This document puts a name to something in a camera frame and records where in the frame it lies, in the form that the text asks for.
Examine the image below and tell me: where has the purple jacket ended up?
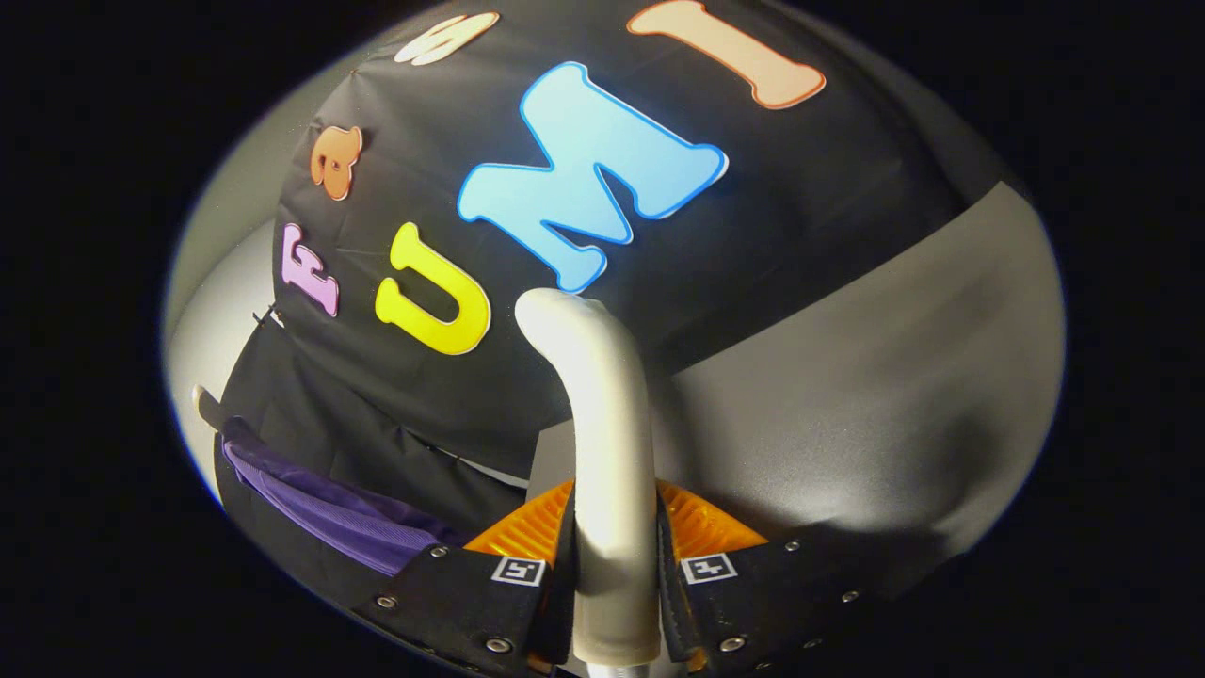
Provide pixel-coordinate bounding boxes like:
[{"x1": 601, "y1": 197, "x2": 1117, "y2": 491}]
[{"x1": 221, "y1": 419, "x2": 474, "y2": 578}]

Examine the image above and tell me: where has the white garment steamer head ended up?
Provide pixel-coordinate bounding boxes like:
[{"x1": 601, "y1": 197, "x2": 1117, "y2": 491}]
[{"x1": 515, "y1": 287, "x2": 664, "y2": 669}]

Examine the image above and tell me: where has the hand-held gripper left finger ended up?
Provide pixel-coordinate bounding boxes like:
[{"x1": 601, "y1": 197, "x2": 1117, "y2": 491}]
[{"x1": 353, "y1": 480, "x2": 577, "y2": 678}]

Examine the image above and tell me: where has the grey cabinet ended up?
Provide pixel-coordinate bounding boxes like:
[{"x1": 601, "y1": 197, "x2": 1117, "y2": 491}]
[{"x1": 527, "y1": 181, "x2": 1067, "y2": 571}]

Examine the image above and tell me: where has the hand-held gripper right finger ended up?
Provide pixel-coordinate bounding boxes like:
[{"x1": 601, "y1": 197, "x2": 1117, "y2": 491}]
[{"x1": 656, "y1": 480, "x2": 905, "y2": 678}]

